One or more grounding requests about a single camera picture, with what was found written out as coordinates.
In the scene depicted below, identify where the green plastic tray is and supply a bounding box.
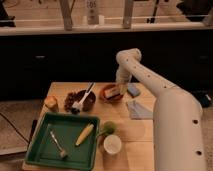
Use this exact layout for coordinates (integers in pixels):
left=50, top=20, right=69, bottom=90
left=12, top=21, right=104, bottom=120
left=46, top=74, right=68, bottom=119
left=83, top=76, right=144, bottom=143
left=25, top=113, right=100, bottom=171

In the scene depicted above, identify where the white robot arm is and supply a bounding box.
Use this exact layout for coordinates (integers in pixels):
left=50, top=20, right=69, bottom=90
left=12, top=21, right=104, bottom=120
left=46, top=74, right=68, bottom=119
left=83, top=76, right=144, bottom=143
left=116, top=48, right=207, bottom=171

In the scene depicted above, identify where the red bowl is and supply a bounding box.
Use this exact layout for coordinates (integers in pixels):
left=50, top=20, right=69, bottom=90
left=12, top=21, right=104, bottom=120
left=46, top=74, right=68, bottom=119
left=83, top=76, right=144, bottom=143
left=99, top=84, right=124, bottom=103

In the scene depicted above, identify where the white cup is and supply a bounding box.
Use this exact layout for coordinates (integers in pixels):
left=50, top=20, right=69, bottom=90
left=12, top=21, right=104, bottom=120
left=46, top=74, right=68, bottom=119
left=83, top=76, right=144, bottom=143
left=102, top=134, right=122, bottom=155

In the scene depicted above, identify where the dark brown bowl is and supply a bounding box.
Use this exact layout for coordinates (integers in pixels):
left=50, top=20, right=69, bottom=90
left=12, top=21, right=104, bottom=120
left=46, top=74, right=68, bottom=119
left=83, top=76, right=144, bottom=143
left=64, top=90, right=96, bottom=112

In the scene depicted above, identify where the black cable left floor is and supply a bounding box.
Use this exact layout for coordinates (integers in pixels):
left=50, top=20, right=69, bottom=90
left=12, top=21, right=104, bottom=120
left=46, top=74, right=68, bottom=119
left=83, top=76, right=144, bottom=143
left=0, top=112, right=31, bottom=145

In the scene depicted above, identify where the light blue folded cloth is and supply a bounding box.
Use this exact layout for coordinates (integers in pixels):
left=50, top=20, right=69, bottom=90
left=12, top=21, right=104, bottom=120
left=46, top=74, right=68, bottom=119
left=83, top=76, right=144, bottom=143
left=126, top=100, right=153, bottom=120

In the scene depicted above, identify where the dark cabinet counter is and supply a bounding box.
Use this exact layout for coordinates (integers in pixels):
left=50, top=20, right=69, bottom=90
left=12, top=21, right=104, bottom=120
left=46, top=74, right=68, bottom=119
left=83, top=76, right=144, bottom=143
left=0, top=27, right=213, bottom=100

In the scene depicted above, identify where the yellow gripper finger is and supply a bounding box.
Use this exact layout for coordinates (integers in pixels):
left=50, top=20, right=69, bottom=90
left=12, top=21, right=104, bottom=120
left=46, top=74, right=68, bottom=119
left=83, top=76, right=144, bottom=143
left=120, top=83, right=128, bottom=95

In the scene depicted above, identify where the green pear toy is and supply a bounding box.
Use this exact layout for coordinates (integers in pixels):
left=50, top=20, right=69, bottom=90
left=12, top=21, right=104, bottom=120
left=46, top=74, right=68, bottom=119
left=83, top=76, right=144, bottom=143
left=98, top=121, right=116, bottom=136

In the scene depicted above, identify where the white bottle on counter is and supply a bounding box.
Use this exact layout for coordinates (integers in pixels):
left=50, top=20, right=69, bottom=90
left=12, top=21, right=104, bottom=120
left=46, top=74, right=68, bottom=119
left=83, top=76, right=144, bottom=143
left=86, top=0, right=99, bottom=25

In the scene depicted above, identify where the blue sponge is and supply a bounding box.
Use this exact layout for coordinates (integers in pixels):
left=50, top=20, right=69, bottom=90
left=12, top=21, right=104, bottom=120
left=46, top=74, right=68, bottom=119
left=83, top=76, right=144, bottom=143
left=127, top=84, right=140, bottom=97

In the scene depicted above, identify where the white dish brush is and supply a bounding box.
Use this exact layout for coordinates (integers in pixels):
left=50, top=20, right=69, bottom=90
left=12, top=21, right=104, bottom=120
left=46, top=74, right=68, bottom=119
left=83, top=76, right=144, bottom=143
left=71, top=82, right=95, bottom=114

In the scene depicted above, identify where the metal fork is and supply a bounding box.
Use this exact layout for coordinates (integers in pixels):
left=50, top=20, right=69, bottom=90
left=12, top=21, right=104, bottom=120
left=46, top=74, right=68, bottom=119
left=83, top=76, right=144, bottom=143
left=50, top=131, right=68, bottom=159

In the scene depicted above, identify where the yellow corn cob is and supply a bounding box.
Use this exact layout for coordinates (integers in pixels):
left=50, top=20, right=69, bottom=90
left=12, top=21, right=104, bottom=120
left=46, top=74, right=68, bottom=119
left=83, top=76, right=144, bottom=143
left=75, top=124, right=94, bottom=146

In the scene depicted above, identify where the brown whiteboard eraser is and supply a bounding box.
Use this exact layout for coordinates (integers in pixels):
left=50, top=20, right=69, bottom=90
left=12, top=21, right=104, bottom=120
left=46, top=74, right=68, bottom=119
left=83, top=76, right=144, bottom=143
left=105, top=87, right=120, bottom=98

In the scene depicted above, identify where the yellow orange cup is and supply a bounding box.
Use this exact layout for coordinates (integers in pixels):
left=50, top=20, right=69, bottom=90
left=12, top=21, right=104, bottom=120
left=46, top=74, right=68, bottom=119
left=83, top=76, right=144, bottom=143
left=44, top=96, right=59, bottom=112

